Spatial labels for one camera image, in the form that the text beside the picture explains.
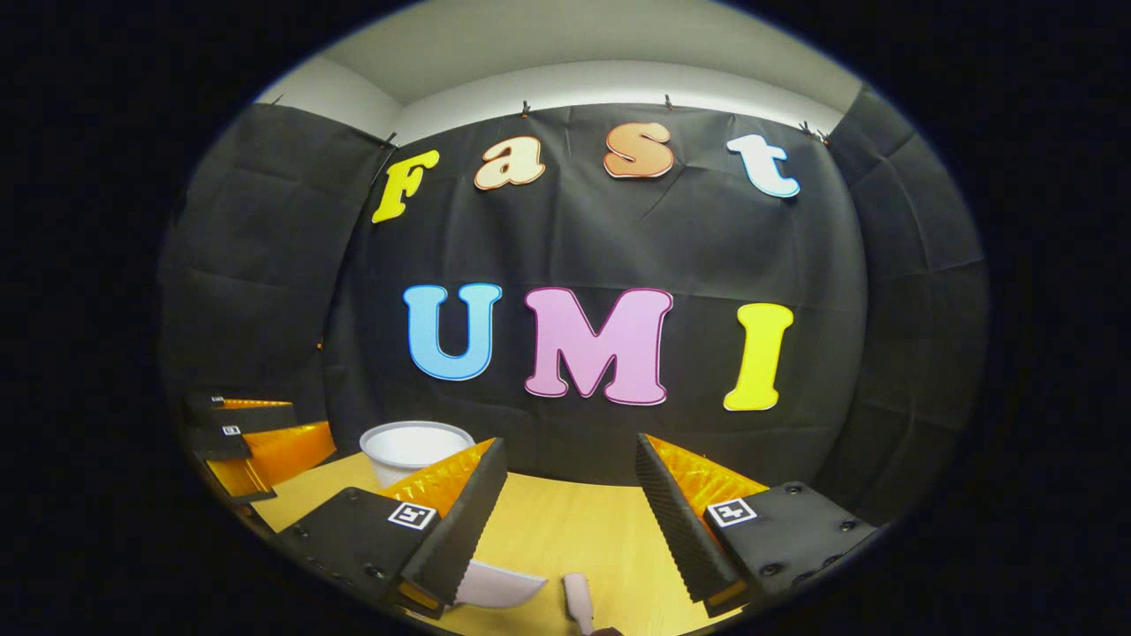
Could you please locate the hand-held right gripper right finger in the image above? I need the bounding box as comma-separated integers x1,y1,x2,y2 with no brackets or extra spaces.
634,432,877,617

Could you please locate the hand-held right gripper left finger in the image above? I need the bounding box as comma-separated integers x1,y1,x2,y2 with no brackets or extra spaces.
278,435,509,619

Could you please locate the white ribbed garbage bin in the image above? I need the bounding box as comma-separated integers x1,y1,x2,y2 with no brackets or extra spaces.
360,420,476,489

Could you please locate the pink plastic dustpan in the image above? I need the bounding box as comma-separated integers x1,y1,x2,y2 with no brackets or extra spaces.
455,559,549,610

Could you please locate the wooden desktop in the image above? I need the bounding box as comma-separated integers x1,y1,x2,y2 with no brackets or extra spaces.
252,450,734,636

